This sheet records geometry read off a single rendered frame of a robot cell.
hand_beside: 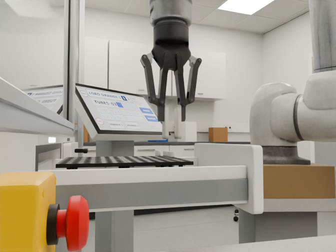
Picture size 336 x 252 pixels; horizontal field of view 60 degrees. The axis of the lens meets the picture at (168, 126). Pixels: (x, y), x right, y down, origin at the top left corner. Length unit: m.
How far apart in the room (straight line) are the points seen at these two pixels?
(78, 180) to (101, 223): 1.10
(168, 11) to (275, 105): 0.53
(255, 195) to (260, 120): 0.55
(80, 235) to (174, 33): 0.46
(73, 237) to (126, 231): 1.35
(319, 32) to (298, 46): 4.01
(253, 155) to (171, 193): 0.14
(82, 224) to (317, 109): 0.82
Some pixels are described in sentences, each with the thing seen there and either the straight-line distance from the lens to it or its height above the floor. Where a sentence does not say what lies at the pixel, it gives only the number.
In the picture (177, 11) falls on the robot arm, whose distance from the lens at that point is 0.62.
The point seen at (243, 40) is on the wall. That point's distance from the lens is 5.42.
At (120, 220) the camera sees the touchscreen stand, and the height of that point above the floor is 0.54.
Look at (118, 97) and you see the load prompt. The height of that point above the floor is 1.16.
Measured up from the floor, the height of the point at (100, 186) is 0.87.
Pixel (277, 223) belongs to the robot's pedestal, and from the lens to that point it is 1.02.
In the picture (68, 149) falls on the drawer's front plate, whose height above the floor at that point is 0.91.
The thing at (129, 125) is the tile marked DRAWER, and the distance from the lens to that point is 1.41.
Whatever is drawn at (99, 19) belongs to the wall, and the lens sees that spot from 4.54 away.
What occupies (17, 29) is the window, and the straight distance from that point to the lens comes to 0.42.
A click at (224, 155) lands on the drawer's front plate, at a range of 0.58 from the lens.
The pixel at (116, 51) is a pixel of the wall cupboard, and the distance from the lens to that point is 4.05.
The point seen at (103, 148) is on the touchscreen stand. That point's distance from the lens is 1.47.
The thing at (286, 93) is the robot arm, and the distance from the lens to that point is 1.03.
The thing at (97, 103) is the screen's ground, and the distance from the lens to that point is 1.39.
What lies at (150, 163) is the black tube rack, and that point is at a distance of 0.49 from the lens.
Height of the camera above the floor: 0.94
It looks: 3 degrees up
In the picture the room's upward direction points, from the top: straight up
